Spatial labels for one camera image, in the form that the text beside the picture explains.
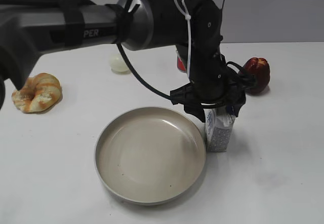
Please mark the small milk carton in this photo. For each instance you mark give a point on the small milk carton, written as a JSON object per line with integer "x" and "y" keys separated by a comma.
{"x": 218, "y": 129}

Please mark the orange glazed donut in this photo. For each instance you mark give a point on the orange glazed donut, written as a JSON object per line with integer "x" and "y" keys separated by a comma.
{"x": 38, "y": 94}

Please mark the beige round plate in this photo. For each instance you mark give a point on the beige round plate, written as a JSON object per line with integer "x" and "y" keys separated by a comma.
{"x": 149, "y": 156}

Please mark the pale white egg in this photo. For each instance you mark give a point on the pale white egg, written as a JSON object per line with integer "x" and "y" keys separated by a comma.
{"x": 117, "y": 64}

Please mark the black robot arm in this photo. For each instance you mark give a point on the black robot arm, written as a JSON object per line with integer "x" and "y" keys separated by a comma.
{"x": 33, "y": 28}

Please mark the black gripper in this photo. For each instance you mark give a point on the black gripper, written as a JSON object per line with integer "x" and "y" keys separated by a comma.
{"x": 211, "y": 84}

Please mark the red apple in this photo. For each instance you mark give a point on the red apple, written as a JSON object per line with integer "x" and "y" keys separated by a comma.
{"x": 260, "y": 68}

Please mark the red can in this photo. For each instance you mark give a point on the red can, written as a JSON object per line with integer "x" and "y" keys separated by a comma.
{"x": 181, "y": 63}

